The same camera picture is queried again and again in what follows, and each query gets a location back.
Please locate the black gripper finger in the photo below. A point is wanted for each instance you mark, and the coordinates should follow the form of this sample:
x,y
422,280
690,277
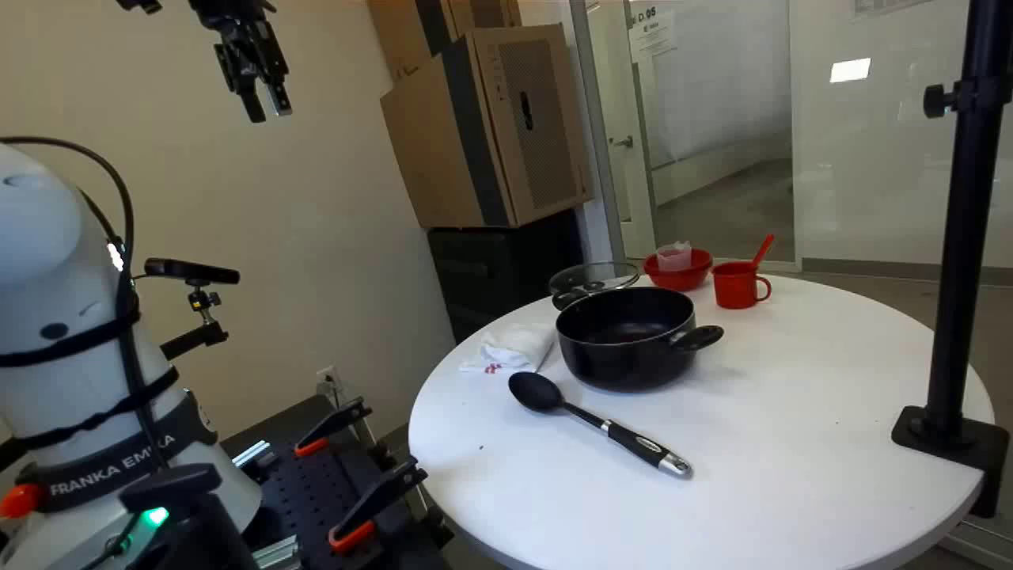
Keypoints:
x,y
245,83
276,80

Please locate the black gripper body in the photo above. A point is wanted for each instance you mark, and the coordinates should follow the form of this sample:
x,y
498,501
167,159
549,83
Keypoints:
x,y
240,27

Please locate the black spoon with silver tip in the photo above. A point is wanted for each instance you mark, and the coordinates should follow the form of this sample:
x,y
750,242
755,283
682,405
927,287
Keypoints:
x,y
540,395

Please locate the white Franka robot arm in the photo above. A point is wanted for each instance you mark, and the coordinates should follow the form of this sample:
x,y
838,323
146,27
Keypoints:
x,y
52,275

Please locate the glass pot lid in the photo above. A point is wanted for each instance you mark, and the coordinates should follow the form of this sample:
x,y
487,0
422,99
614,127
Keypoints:
x,y
590,277

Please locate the black cooking pot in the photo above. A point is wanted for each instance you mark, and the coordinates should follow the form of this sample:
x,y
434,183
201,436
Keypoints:
x,y
633,359

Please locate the red plastic spoon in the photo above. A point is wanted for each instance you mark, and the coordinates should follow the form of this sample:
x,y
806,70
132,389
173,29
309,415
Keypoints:
x,y
760,250

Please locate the small cardboard box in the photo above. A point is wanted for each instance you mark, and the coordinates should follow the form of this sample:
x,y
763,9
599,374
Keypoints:
x,y
398,35

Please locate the large cardboard box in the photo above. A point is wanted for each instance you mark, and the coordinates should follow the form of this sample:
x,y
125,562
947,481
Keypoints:
x,y
443,159

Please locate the black clamp with orange tip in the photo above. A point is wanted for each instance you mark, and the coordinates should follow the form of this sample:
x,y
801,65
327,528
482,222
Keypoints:
x,y
374,501
333,425

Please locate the white folded cloth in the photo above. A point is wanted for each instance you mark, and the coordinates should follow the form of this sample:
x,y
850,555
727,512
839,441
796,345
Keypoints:
x,y
516,342

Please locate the white paper door sign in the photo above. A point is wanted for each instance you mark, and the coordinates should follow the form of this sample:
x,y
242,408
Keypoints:
x,y
654,35

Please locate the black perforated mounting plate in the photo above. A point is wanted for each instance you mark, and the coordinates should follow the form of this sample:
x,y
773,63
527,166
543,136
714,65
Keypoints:
x,y
301,494

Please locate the clear plastic cup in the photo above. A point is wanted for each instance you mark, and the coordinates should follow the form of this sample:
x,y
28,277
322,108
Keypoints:
x,y
677,259

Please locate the red bowl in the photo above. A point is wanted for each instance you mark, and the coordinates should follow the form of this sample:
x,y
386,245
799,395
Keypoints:
x,y
682,280

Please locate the red cup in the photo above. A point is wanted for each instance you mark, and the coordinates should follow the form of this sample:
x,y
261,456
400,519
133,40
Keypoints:
x,y
734,287

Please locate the black camera on mount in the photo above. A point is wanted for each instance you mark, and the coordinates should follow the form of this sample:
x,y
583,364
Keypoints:
x,y
192,270

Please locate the white wall outlet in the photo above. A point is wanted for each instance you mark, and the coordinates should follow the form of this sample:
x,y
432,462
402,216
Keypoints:
x,y
327,382

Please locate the black camera stand pole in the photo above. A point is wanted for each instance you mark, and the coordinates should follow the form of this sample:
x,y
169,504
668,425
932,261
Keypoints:
x,y
966,265

